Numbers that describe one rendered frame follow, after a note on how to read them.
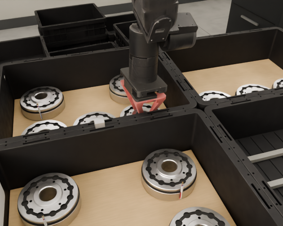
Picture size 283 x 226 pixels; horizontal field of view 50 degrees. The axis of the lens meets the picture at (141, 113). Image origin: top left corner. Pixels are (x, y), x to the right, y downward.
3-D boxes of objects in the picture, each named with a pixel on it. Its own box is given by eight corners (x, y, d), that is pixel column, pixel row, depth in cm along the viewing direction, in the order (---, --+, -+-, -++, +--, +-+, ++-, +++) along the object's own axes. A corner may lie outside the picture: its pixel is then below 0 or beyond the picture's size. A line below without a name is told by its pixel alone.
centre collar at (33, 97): (29, 104, 72) (29, 102, 72) (32, 93, 76) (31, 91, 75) (51, 102, 73) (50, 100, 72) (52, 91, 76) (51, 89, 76)
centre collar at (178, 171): (161, 181, 54) (162, 179, 54) (152, 162, 58) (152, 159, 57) (186, 174, 56) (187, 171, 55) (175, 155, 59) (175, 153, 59)
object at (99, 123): (95, 128, 55) (95, 123, 54) (94, 124, 56) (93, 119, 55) (105, 127, 55) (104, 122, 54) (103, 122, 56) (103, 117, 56)
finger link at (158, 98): (150, 107, 71) (152, 71, 65) (164, 124, 66) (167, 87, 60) (123, 113, 69) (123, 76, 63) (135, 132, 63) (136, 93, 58)
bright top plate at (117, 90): (115, 99, 75) (115, 97, 74) (105, 78, 82) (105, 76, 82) (153, 91, 77) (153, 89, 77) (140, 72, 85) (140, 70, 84)
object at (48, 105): (17, 114, 70) (16, 112, 70) (23, 89, 78) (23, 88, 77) (62, 109, 71) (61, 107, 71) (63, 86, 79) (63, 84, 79)
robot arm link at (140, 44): (125, 18, 57) (136, 29, 52) (158, 15, 59) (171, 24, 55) (125, 53, 61) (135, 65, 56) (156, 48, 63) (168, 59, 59)
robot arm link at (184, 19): (136, -18, 51) (155, 19, 47) (195, -22, 55) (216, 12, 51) (125, 32, 61) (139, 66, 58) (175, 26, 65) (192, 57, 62)
